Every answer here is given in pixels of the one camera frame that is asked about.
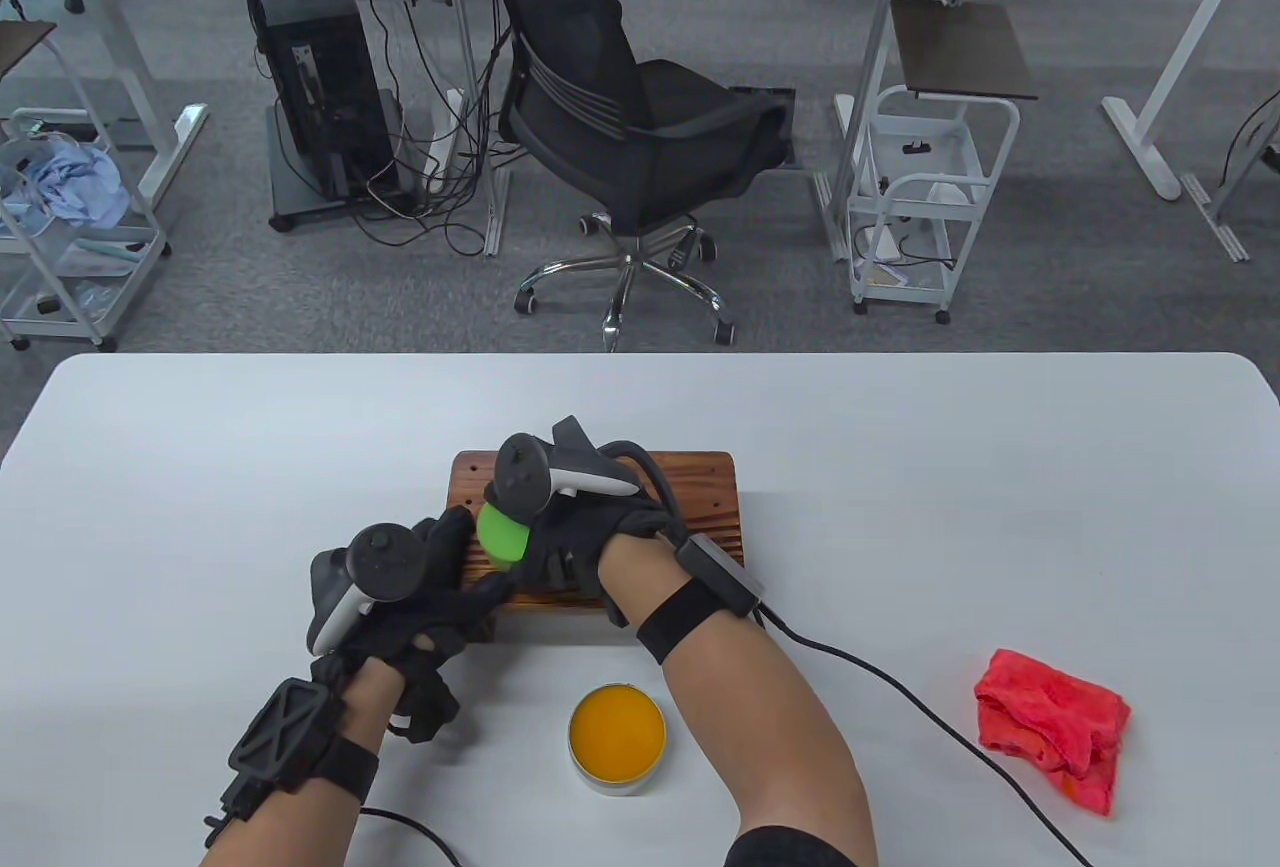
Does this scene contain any person's left hand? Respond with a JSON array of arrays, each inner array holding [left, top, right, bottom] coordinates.
[[310, 507, 516, 743]]

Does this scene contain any person's right hand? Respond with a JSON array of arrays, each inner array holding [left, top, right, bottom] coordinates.
[[483, 482, 681, 628]]

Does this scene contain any green round sponge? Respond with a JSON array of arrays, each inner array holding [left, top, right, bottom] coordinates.
[[476, 499, 531, 568]]

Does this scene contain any brown wooden stool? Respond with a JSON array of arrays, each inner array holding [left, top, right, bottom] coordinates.
[[443, 450, 746, 613]]

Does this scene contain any round silver wood wax tin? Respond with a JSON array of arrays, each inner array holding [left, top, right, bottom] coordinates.
[[567, 684, 668, 798]]

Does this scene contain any red cloth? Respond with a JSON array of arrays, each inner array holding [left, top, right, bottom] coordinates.
[[975, 649, 1131, 816]]

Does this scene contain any person's left forearm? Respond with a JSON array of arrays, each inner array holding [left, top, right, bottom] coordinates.
[[200, 657, 406, 867]]

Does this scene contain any black and white controller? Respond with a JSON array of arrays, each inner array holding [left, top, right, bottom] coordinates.
[[308, 525, 426, 656], [497, 415, 691, 548]]

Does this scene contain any person's black sleeve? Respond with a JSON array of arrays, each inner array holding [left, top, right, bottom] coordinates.
[[725, 827, 866, 867]]

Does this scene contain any white power strip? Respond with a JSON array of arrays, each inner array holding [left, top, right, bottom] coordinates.
[[418, 87, 467, 180]]

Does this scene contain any black mesh office chair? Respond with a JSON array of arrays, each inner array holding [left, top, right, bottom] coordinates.
[[458, 0, 793, 348]]

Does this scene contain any grey rolling computer stand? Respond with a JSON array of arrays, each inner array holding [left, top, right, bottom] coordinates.
[[212, 0, 413, 234]]

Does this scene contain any black floor box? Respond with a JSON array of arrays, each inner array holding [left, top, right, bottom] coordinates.
[[730, 85, 801, 170]]

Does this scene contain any black computer tower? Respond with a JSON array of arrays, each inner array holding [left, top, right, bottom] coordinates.
[[258, 5, 399, 204]]

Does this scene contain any light blue cloth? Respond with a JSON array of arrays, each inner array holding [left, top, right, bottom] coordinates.
[[0, 139, 132, 236]]

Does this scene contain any dark brown board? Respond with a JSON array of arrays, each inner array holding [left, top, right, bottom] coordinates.
[[889, 0, 1040, 102]]

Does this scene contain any dark brown side table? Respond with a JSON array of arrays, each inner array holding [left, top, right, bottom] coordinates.
[[0, 20, 58, 83]]

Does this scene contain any black wrist strap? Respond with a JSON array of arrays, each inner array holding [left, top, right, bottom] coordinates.
[[310, 739, 379, 798], [635, 582, 721, 663]]

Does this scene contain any black box wrist camera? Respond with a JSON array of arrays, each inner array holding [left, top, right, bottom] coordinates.
[[675, 534, 766, 618]]

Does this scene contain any black lattice wrist mount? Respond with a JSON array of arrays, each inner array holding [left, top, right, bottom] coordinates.
[[203, 677, 346, 848]]

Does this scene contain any black cable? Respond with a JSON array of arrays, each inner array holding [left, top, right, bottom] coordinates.
[[358, 807, 461, 867], [755, 607, 1096, 867]]

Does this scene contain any tangle of black floor cables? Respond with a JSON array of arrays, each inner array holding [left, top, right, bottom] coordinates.
[[345, 0, 526, 258]]

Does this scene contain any white wire rolling cart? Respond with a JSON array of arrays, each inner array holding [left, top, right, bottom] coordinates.
[[0, 107, 173, 353]]

